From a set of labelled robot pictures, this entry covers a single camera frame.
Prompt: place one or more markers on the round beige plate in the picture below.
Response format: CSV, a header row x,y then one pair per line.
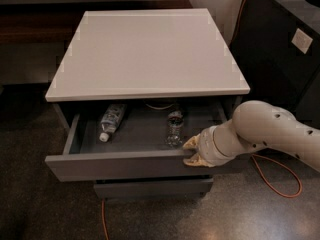
x,y
158,106

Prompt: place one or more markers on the grey drawer cabinet frame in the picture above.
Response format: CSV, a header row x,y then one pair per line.
x,y
198,113

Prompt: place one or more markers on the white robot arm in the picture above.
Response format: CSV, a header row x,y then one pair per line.
x,y
254,126

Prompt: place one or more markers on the clear plastic water bottle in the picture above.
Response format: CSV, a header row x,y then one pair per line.
x,y
175,122

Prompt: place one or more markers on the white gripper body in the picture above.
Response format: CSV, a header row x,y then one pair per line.
x,y
207,145

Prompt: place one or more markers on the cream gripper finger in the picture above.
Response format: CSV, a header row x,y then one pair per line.
x,y
196,161
192,143

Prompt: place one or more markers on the white wall outlet plate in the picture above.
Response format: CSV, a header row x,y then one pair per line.
x,y
302,41

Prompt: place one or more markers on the grey bottom drawer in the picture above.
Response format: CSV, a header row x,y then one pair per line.
x,y
152,187

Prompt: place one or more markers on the grey drawer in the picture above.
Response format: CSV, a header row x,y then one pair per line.
x,y
137,150
152,187

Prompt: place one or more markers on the dark counter cabinet right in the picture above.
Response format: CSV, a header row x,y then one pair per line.
x,y
275,69

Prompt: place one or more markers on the labelled plastic water bottle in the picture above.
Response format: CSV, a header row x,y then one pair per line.
x,y
111,120

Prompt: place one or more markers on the grey top drawer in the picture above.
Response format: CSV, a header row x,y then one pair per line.
x,y
137,150

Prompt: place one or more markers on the white cabinet countertop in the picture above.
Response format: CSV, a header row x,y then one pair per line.
x,y
140,54

